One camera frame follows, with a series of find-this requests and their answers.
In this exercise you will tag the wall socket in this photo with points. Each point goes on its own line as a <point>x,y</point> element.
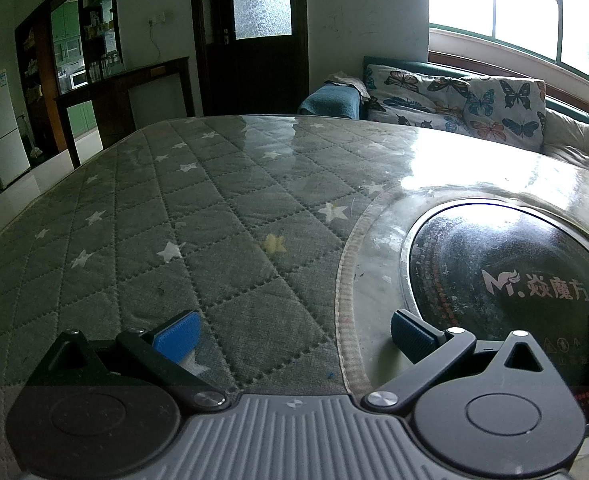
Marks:
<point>157,20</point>

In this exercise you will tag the grey quilted star table cover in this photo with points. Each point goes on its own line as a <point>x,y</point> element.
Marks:
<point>199,210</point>

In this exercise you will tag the teal sofa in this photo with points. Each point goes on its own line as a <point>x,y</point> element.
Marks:
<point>399,62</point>

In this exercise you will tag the green framed window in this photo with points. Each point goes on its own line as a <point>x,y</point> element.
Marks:
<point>524,0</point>

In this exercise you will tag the dark wooden console table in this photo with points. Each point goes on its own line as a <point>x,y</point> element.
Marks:
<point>119,77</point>

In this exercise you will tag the dark wooden shelf cabinet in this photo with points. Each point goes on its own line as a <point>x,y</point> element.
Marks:
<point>42,60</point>

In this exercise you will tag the beige cushion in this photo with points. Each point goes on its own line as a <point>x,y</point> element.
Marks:
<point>574,140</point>

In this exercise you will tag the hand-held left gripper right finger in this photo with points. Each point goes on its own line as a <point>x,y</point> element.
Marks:
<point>414,335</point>

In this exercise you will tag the butterfly print cushion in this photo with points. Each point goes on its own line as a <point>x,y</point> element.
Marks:
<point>414,95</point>
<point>504,110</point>

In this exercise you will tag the round black induction cooktop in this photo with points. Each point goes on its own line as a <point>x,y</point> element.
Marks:
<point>499,250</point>

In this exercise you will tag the dark door with frosted glass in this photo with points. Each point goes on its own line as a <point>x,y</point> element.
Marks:
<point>254,75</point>

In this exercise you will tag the blue towel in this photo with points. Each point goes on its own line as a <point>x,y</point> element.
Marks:
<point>329,102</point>

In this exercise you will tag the beige folded cloth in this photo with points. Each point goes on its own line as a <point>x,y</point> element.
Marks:
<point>347,82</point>

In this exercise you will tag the broom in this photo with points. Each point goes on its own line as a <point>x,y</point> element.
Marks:
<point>33,149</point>

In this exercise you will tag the white microwave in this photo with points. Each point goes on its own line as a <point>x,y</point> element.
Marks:
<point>78,80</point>

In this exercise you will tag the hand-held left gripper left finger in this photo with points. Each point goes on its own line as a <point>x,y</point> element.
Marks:
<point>174,337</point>

